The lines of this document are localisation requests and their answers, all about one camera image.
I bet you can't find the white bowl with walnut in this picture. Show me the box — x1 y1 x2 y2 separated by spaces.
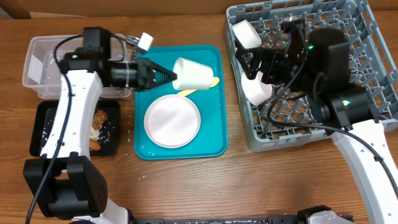
232 20 262 49

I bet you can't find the white paper cup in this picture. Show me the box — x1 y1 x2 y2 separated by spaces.
172 57 214 90

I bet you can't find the pink bowl with rice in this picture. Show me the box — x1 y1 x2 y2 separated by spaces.
241 72 273 106

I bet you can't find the yellow plastic spoon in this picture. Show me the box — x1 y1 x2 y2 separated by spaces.
177 77 220 96

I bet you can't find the pink round plate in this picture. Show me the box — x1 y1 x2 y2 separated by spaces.
144 94 201 149

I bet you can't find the brown carrot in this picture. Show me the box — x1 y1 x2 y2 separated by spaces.
90 139 101 151

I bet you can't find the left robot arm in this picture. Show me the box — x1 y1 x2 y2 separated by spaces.
23 27 177 223

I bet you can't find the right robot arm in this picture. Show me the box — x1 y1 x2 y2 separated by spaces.
234 27 397 223

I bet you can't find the grey dishwasher rack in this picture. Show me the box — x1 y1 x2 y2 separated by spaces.
224 0 397 152

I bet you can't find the black plastic tray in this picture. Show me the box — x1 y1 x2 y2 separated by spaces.
29 101 121 157

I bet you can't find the pile of spilled rice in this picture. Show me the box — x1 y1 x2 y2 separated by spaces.
90 127 101 141

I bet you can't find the teal serving tray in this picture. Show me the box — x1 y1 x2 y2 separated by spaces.
134 45 228 160

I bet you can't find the clear plastic bin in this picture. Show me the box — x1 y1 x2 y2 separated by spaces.
22 35 132 100

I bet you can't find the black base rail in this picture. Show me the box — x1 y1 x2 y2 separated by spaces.
68 204 355 224

